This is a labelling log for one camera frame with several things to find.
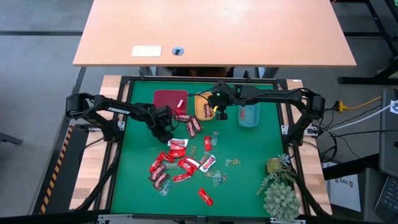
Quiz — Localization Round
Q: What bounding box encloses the clear green candy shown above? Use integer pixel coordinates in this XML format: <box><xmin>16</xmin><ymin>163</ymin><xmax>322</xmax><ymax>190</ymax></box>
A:
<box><xmin>204</xmin><ymin>170</ymin><xmax>223</xmax><ymax>180</ymax></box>

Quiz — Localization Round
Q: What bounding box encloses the red white candy bar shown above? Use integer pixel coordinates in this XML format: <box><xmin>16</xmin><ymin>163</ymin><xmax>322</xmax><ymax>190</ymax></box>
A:
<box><xmin>183</xmin><ymin>156</ymin><xmax>201</xmax><ymax>169</ymax></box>

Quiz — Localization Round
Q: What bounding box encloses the black yellow hazard tape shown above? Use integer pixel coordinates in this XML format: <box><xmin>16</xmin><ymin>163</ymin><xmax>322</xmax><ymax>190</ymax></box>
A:
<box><xmin>39</xmin><ymin>126</ymin><xmax>74</xmax><ymax>215</ymax></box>

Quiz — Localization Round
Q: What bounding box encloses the black computer case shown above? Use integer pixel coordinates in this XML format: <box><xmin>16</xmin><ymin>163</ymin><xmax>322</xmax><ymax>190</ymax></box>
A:
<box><xmin>378</xmin><ymin>88</ymin><xmax>398</xmax><ymax>178</ymax></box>

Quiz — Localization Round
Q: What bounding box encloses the teal plastic bin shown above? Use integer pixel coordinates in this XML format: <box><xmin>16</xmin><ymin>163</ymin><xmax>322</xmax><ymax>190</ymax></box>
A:
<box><xmin>238</xmin><ymin>102</ymin><xmax>261</xmax><ymax>128</ymax></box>

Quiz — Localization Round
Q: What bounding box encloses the clear blue candy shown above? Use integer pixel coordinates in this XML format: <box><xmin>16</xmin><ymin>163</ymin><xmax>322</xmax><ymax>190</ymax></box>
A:
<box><xmin>212</xmin><ymin>173</ymin><xmax>229</xmax><ymax>187</ymax></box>

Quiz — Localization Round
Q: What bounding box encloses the white cable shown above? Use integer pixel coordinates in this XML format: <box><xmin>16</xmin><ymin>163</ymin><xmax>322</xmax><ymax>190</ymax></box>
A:
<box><xmin>329</xmin><ymin>102</ymin><xmax>398</xmax><ymax>131</ymax></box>

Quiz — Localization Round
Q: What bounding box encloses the red plastic bin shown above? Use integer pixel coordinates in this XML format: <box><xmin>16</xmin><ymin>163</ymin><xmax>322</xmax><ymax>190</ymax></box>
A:
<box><xmin>153</xmin><ymin>90</ymin><xmax>189</xmax><ymax>116</ymax></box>

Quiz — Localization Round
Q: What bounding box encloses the black table leg frame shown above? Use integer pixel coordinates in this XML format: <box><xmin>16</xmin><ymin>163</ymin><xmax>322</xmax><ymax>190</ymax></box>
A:
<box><xmin>337</xmin><ymin>0</ymin><xmax>398</xmax><ymax>85</ymax></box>

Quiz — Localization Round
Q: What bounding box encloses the black cable bundle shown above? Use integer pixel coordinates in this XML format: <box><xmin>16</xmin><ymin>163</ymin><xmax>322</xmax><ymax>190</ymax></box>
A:
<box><xmin>290</xmin><ymin>146</ymin><xmax>332</xmax><ymax>217</ymax></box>
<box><xmin>74</xmin><ymin>146</ymin><xmax>124</xmax><ymax>212</ymax></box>

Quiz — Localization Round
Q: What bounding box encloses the black metal table frame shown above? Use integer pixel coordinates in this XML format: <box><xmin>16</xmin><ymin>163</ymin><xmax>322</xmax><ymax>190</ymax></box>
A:
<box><xmin>95</xmin><ymin>74</ymin><xmax>312</xmax><ymax>223</ymax></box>

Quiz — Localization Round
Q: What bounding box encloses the yellow power cable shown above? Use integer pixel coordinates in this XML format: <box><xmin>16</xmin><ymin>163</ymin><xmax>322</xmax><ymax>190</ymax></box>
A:
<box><xmin>338</xmin><ymin>96</ymin><xmax>382</xmax><ymax>113</ymax></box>

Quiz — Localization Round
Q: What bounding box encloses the peach wooden desk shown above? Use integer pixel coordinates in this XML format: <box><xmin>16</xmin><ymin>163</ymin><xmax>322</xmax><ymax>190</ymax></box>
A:
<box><xmin>72</xmin><ymin>0</ymin><xmax>358</xmax><ymax>68</ymax></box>

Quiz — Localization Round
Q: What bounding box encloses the white printed box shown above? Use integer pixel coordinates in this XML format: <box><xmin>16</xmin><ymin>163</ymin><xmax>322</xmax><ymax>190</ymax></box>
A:
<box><xmin>326</xmin><ymin>173</ymin><xmax>362</xmax><ymax>213</ymax></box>

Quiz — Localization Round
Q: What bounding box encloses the yellow plastic bin with handles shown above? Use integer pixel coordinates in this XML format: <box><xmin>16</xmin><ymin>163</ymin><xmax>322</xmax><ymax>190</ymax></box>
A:
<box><xmin>193</xmin><ymin>92</ymin><xmax>216</xmax><ymax>121</ymax></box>

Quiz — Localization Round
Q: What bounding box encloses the white label sticker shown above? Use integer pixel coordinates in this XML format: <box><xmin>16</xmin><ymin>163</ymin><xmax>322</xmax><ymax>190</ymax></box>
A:
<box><xmin>131</xmin><ymin>45</ymin><xmax>162</xmax><ymax>58</ymax></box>

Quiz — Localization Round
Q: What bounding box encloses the small succulent in dark pot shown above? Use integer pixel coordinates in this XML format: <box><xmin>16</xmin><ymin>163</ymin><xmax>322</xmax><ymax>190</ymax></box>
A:
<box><xmin>256</xmin><ymin>153</ymin><xmax>300</xmax><ymax>197</ymax></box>

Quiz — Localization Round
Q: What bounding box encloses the green table mat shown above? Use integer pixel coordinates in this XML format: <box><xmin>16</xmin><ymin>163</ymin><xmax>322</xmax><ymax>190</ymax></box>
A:
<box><xmin>110</xmin><ymin>80</ymin><xmax>287</xmax><ymax>218</ymax></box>

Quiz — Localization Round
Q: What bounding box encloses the grey-green succulent in patterned pot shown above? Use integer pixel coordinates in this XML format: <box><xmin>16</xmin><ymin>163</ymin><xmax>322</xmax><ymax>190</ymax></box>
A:
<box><xmin>263</xmin><ymin>182</ymin><xmax>301</xmax><ymax>223</ymax></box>

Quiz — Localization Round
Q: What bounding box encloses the black keyboard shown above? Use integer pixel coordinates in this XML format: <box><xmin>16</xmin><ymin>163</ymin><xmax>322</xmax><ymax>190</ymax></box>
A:
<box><xmin>374</xmin><ymin>175</ymin><xmax>398</xmax><ymax>222</ymax></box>

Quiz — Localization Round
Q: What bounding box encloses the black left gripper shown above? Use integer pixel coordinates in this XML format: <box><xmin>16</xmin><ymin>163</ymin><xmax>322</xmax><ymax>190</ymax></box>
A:
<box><xmin>150</xmin><ymin>105</ymin><xmax>175</xmax><ymax>144</ymax></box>

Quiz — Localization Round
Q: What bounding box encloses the white PayDay bar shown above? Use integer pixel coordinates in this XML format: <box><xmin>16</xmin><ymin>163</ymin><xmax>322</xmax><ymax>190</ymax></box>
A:
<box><xmin>167</xmin><ymin>138</ymin><xmax>189</xmax><ymax>147</ymax></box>
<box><xmin>198</xmin><ymin>154</ymin><xmax>217</xmax><ymax>174</ymax></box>

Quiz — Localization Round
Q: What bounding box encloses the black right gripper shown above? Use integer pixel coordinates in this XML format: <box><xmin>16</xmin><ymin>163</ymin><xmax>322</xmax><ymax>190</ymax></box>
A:
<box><xmin>208</xmin><ymin>82</ymin><xmax>234</xmax><ymax>121</ymax></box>

